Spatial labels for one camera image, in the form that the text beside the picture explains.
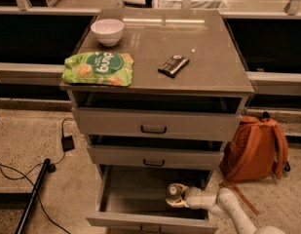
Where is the middle grey drawer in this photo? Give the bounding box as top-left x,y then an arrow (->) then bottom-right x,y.
88,146 -> 223,171

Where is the clear plastic water bottle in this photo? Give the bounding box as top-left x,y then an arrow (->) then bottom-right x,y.
166,183 -> 182,202

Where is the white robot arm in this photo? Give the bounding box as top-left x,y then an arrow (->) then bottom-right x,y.
166,183 -> 285,234

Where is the black power adapter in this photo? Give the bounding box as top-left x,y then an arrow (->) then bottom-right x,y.
61,136 -> 75,152

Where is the black pole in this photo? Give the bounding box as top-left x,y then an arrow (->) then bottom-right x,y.
15,159 -> 51,234

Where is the black snack bar wrapper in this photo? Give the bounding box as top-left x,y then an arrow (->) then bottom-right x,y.
158,55 -> 190,78

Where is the white ceramic bowl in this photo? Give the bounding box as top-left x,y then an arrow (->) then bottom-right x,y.
91,19 -> 124,47

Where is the top grey drawer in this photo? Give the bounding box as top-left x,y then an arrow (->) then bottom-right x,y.
72,107 -> 241,141

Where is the grey drawer cabinet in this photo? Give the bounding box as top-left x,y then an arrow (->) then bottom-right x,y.
59,8 -> 256,234

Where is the grey drawer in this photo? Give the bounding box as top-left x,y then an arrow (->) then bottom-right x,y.
88,146 -> 223,171
72,107 -> 241,141
87,166 -> 218,234

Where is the black cable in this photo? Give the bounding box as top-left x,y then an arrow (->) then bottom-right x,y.
0,117 -> 75,234

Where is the orange backpack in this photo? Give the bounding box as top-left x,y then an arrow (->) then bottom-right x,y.
219,111 -> 290,215

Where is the bottom grey drawer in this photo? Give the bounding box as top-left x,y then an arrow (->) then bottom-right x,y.
87,166 -> 218,234

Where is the green snack bag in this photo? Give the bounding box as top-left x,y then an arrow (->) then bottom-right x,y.
61,52 -> 133,87

